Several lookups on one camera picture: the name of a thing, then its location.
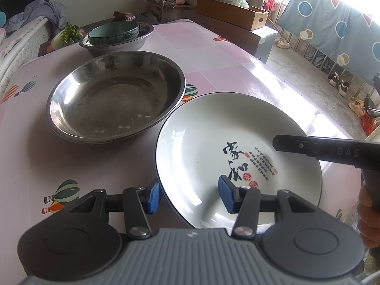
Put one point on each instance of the teal ceramic bowl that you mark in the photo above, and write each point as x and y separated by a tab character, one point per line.
112	34

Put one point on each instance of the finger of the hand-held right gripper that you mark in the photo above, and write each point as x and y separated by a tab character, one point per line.
291	144

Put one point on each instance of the long open cardboard box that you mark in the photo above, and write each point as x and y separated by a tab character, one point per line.
234	13

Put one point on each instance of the blue blanket with circles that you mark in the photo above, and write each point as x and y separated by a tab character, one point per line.
329	20

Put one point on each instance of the white quilted mattress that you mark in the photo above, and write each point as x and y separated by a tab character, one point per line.
17	47

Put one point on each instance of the deep stainless steel bowl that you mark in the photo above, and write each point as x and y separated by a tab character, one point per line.
118	51

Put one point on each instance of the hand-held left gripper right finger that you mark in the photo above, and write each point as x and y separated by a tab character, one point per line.
225	195

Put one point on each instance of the black and white sneaker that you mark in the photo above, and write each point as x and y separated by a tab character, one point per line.
334	78
344	88

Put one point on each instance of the grey blue crumpled clothes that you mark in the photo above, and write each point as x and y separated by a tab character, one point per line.
44	12

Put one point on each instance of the red onion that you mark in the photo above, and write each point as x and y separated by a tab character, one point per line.
123	15

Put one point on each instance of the black metal stand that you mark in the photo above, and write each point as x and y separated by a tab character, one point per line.
371	107

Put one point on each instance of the red plastic bag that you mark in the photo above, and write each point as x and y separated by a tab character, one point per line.
368	123

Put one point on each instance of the wide stainless steel plate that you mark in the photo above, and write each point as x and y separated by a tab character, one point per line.
118	104
86	141

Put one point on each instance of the cardboard box with clutter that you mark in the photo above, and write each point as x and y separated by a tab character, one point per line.
166	10

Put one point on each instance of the white shoe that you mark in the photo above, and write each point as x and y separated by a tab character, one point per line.
282	44

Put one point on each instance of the cream shoes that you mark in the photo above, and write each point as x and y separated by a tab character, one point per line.
356	107

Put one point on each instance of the pink checked tablecloth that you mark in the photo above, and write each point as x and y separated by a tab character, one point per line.
222	65

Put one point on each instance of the person's right hand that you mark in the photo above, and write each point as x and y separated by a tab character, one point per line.
369	222

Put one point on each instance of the white cabinet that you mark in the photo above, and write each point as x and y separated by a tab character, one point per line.
267	43

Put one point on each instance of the flat printed product box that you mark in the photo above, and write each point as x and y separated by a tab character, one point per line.
44	49

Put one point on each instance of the green leaf lettuce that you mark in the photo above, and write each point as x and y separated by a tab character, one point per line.
66	35

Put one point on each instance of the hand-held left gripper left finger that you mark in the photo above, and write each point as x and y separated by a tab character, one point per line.
154	198

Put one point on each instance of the white plate with calligraphy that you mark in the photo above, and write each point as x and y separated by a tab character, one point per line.
193	154

